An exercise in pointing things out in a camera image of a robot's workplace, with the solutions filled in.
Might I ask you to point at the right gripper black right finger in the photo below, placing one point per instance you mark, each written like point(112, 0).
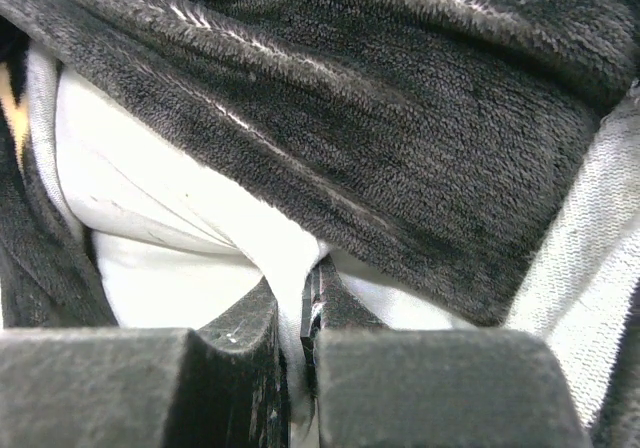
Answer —
point(380, 387)

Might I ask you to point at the black pillowcase with cream flowers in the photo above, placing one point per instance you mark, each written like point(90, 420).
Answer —
point(484, 154)

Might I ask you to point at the white pillow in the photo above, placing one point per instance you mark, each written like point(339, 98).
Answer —
point(177, 243)

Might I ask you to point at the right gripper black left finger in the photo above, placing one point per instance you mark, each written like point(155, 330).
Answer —
point(219, 386)

